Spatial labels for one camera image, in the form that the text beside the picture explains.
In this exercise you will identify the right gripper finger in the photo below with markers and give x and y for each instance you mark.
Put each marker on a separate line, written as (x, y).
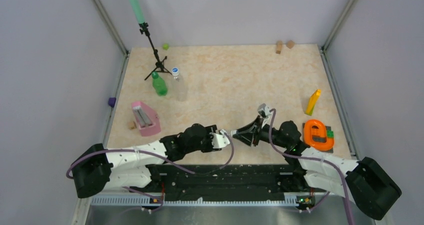
(247, 139)
(250, 128)

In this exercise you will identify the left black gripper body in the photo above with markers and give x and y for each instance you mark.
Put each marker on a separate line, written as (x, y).
(206, 142)

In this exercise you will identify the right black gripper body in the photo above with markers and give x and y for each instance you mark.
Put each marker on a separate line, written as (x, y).
(264, 133)

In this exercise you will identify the clear plastic bottle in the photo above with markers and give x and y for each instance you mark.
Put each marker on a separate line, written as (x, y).
(228, 133)

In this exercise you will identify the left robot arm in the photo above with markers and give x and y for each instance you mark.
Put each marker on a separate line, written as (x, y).
(99, 169)

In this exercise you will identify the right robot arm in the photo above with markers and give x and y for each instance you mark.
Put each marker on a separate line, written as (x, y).
(363, 182)

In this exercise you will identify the clear bottle blue-white cap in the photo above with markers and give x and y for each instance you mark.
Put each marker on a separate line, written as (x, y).
(179, 84)

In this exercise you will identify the green plastic bottle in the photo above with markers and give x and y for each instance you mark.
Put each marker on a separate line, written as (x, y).
(159, 84)

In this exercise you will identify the orange tape dispenser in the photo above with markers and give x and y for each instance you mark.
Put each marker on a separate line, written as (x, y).
(316, 134)

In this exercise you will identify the yellow green block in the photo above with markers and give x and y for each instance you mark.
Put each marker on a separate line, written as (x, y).
(312, 102)

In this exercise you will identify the pink toy toaster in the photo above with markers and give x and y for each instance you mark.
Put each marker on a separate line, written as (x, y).
(147, 119)

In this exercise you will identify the small green lego brick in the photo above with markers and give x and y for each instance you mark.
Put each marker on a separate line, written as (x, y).
(330, 134)

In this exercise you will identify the small wooden cube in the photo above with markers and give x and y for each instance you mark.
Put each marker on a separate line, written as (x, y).
(132, 125)

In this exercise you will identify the wooden block left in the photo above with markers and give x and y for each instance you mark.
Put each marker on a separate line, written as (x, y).
(279, 47)

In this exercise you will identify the wooden block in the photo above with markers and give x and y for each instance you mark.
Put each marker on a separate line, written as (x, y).
(279, 47)
(290, 44)

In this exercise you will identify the wooden block right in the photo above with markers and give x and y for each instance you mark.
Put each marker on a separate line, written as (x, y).
(290, 44)

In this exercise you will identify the purple small object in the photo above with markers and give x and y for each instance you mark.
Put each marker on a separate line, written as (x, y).
(112, 102)

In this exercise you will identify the small green cap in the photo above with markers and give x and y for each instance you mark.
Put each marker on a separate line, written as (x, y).
(165, 46)

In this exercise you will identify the black tripod green pole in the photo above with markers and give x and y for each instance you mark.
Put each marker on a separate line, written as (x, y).
(144, 30)

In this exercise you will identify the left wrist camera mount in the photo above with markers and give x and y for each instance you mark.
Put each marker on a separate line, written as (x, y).
(220, 139)

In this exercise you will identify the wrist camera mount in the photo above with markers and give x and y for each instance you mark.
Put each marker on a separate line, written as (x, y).
(220, 139)
(265, 114)

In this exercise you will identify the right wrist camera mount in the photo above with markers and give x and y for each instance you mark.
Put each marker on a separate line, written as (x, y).
(265, 114)

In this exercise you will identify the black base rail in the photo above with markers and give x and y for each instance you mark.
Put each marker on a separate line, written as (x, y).
(246, 183)

